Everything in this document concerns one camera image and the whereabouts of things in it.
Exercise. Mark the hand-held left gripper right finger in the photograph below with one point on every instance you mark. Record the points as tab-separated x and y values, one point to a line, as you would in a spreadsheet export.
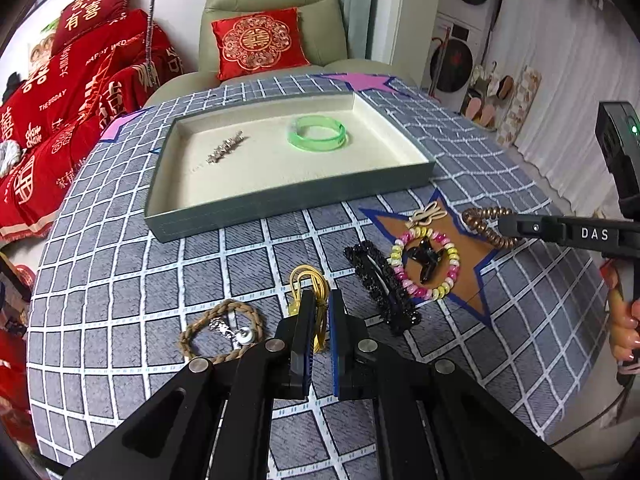
336	350

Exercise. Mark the pink star patch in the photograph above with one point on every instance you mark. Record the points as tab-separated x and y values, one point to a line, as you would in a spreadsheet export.
362	81
117	127

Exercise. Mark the red printed blanket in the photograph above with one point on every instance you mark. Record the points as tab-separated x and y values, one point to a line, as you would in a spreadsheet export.
60	125

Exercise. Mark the green translucent bangle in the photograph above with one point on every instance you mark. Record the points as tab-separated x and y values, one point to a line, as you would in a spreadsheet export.
296	141

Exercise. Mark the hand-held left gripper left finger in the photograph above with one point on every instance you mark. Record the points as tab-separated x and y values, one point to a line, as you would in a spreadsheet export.
306	345

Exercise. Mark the black claw clip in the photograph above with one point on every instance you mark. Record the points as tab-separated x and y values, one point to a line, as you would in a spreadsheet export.
425	258

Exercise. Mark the grey checkered tablecloth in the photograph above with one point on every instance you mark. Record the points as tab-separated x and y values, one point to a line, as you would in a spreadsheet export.
125	260

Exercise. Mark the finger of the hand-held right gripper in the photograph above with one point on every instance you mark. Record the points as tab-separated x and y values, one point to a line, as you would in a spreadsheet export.
530	229

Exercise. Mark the brown star patch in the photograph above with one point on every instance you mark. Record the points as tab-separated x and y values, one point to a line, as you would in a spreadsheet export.
470	272

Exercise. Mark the white washing machine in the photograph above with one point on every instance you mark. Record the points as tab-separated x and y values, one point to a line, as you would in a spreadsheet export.
457	57

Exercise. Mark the red embroidered cushion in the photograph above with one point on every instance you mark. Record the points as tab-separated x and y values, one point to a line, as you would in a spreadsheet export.
260	42

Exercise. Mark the black beaded hair clip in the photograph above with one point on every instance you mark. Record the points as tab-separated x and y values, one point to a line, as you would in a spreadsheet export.
391	306

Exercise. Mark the beige bow hair clip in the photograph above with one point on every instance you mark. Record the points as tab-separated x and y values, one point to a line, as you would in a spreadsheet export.
425	216

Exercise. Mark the grey jewelry tray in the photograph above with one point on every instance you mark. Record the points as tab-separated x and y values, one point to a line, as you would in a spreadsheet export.
280	175

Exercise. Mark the white drape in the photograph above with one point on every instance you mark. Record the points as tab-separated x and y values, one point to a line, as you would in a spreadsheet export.
560	85

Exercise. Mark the red printed pillow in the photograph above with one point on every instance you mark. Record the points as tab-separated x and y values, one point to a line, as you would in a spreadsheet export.
95	10

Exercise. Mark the person's right hand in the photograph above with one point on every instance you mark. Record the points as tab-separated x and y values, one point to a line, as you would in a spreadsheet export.
625	332

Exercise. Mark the pair of pink slippers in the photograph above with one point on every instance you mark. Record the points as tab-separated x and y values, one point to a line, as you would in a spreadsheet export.
487	102

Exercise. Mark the silver hair clip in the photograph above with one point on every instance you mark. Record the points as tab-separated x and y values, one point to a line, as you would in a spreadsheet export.
225	148

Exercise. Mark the grey white crumpled cloth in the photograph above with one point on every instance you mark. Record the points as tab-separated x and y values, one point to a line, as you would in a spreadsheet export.
9	157

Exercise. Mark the teal curtain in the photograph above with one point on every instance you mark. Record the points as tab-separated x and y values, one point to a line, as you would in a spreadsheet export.
350	0

